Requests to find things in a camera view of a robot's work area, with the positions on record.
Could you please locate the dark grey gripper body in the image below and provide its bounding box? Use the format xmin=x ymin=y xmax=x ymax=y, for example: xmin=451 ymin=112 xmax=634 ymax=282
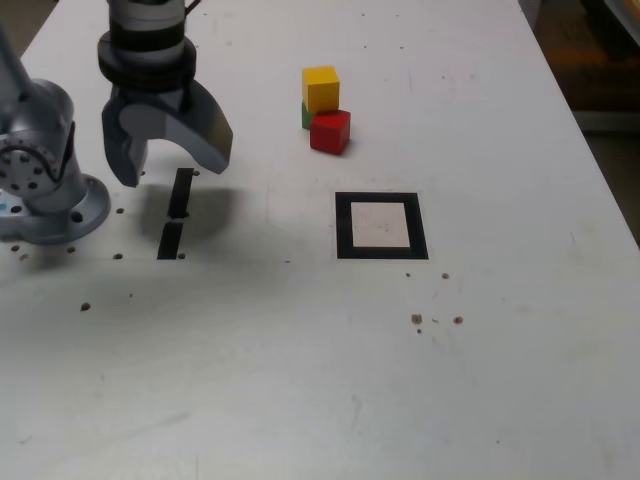
xmin=112 ymin=81 xmax=194 ymax=114

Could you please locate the red cube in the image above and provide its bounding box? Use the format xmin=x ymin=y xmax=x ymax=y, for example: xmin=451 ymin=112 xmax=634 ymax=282
xmin=309 ymin=110 xmax=352 ymax=157

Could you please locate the black tape square outline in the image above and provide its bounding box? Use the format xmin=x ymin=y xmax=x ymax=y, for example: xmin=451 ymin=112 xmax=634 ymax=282
xmin=333 ymin=191 xmax=430 ymax=261

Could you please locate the black tape strip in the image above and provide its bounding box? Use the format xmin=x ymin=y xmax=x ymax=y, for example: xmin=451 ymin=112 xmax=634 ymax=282
xmin=156 ymin=167 xmax=195 ymax=261

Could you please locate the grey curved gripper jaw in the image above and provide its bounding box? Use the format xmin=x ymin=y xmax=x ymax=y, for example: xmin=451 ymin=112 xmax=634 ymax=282
xmin=148 ymin=79 xmax=235 ymax=176
xmin=101 ymin=96 xmax=148 ymax=189

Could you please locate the yellow cube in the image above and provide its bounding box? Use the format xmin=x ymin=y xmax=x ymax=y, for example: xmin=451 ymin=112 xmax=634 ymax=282
xmin=301 ymin=65 xmax=342 ymax=114

